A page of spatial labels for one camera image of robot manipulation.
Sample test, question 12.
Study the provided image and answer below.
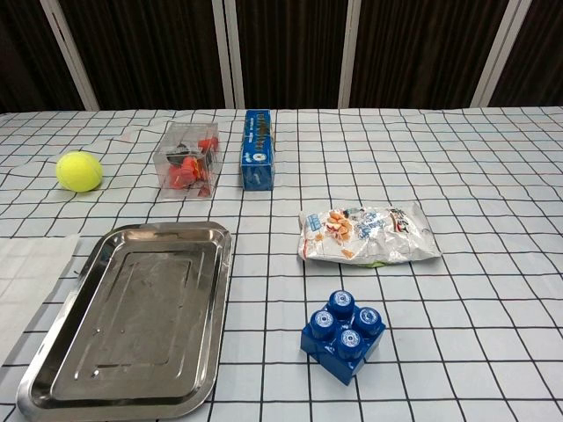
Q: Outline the stainless steel tray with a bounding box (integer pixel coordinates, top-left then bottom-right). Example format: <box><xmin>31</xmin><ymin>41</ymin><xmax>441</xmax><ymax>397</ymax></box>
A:
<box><xmin>16</xmin><ymin>221</ymin><xmax>233</xmax><ymax>422</ymax></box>

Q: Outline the blue cling film box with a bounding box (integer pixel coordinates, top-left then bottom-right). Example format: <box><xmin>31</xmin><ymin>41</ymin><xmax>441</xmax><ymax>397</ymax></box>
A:
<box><xmin>239</xmin><ymin>109</ymin><xmax>275</xmax><ymax>192</ymax></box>

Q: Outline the white snack bag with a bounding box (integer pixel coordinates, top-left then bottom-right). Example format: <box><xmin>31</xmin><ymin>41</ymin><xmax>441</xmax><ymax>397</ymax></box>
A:
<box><xmin>297</xmin><ymin>201</ymin><xmax>442</xmax><ymax>268</ymax></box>

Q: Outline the clear box with red toys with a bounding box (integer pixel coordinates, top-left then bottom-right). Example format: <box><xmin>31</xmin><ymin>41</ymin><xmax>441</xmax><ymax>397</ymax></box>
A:
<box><xmin>155</xmin><ymin>120</ymin><xmax>221</xmax><ymax>200</ymax></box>

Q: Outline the checkered tablecloth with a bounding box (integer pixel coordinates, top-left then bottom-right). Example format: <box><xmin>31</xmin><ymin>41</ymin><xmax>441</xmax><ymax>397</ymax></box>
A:
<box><xmin>0</xmin><ymin>105</ymin><xmax>563</xmax><ymax>422</ymax></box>

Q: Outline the blue building block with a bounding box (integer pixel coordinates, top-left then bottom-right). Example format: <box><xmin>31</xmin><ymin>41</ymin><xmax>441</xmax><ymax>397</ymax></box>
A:
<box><xmin>300</xmin><ymin>289</ymin><xmax>387</xmax><ymax>387</ymax></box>

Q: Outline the dark folding screen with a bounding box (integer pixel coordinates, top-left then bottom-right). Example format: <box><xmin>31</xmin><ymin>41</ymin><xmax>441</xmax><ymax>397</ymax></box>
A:
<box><xmin>0</xmin><ymin>0</ymin><xmax>563</xmax><ymax>114</ymax></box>

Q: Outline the yellow tennis ball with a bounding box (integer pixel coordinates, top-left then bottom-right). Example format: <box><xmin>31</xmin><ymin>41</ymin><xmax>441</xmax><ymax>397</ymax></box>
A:
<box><xmin>55</xmin><ymin>150</ymin><xmax>104</xmax><ymax>193</ymax></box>

